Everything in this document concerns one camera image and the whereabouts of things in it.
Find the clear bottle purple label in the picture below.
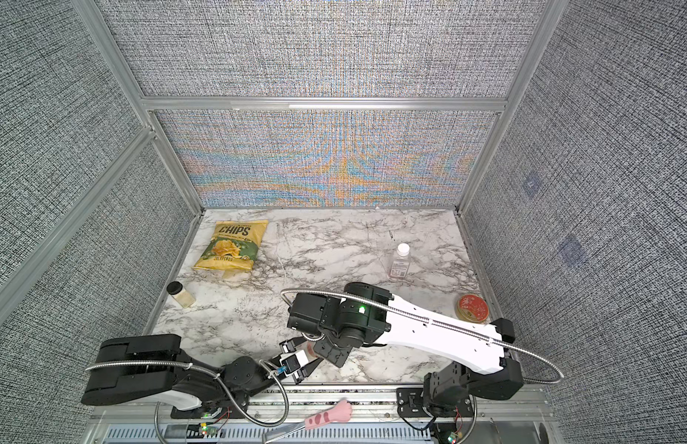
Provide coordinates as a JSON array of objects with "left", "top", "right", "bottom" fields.
[{"left": 389, "top": 248, "right": 411, "bottom": 279}]

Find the white bottle cap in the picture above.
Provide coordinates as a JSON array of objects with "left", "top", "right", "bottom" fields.
[{"left": 396, "top": 243, "right": 410, "bottom": 256}]

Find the clear bottle red label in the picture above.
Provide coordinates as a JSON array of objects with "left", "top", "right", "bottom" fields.
[{"left": 305, "top": 342, "right": 318, "bottom": 360}]

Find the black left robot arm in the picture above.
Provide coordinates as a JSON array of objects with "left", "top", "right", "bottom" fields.
[{"left": 81, "top": 334, "right": 322, "bottom": 419}]

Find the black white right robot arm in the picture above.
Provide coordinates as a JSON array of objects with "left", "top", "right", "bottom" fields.
[{"left": 281, "top": 282, "right": 524, "bottom": 416}]

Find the pink cat paw stick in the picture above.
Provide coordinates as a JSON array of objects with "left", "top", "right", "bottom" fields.
[{"left": 261, "top": 400, "right": 353, "bottom": 443}]

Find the yellow green chips bag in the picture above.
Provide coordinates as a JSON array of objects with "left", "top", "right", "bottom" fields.
[{"left": 193, "top": 220, "right": 269, "bottom": 272}]

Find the small jar black lid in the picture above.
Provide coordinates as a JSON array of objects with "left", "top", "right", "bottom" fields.
[{"left": 166, "top": 281, "right": 195, "bottom": 308}]

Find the round gold tin red lid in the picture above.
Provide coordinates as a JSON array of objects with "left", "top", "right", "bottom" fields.
[{"left": 455, "top": 294, "right": 490, "bottom": 324}]

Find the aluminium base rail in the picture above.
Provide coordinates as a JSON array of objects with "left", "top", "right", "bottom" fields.
[{"left": 81, "top": 384, "right": 565, "bottom": 443}]

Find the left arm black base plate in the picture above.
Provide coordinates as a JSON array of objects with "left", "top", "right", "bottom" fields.
[{"left": 170, "top": 406, "right": 245, "bottom": 421}]

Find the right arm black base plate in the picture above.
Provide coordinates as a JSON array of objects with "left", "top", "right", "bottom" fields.
[{"left": 395, "top": 386, "right": 475, "bottom": 424}]

